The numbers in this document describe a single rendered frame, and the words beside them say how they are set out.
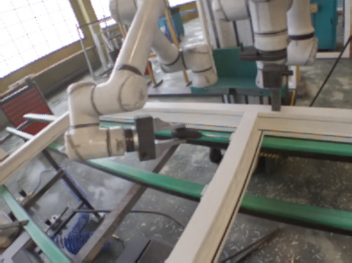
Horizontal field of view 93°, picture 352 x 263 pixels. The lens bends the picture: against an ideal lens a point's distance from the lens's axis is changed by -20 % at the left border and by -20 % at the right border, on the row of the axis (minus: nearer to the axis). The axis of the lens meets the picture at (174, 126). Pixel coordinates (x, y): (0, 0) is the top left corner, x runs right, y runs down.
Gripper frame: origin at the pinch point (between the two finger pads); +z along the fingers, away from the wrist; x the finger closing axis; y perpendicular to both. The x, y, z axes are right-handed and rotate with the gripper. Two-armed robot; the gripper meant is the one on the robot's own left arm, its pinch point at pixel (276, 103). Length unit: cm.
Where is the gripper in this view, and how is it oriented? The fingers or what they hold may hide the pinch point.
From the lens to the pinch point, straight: 65.1
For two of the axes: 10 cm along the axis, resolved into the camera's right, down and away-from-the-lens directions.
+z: 2.8, 8.1, 5.2
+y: 8.3, 0.8, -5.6
